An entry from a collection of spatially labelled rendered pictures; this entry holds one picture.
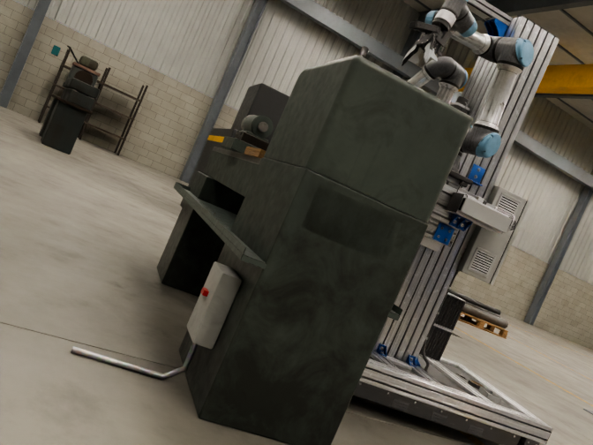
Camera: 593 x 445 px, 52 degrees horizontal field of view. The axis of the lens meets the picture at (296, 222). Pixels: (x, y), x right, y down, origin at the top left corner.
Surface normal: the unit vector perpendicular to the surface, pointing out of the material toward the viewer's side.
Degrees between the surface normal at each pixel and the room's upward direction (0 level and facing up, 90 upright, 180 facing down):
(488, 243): 90
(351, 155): 90
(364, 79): 90
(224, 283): 90
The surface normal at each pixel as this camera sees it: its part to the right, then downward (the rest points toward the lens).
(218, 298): 0.29, 0.16
